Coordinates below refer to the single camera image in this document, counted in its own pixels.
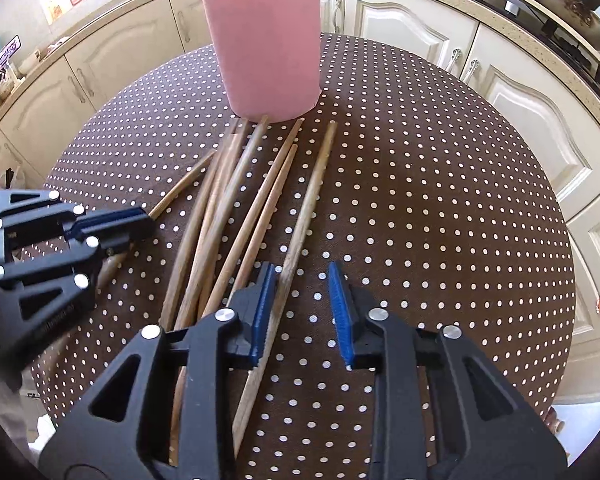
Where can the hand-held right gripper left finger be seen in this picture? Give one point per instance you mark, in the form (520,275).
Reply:
(260,310)

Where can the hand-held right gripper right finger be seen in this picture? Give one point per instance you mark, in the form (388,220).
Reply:
(341,310)

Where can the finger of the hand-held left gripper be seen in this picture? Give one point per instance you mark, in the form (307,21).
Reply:
(115,246)
(115,220)

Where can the long wooden chopstick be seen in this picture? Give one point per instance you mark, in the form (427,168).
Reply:
(180,190)
(307,205)

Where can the bunch of wooden chopsticks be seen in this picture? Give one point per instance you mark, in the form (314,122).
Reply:
(239,185)

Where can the pink cup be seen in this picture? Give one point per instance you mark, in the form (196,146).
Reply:
(265,50)

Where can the clear plastic bag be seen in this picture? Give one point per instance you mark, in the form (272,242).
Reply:
(10,177)

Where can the brown polka dot tablecloth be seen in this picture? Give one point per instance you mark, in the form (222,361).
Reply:
(430,235)

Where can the phone on white stand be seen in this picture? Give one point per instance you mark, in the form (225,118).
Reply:
(7,51)

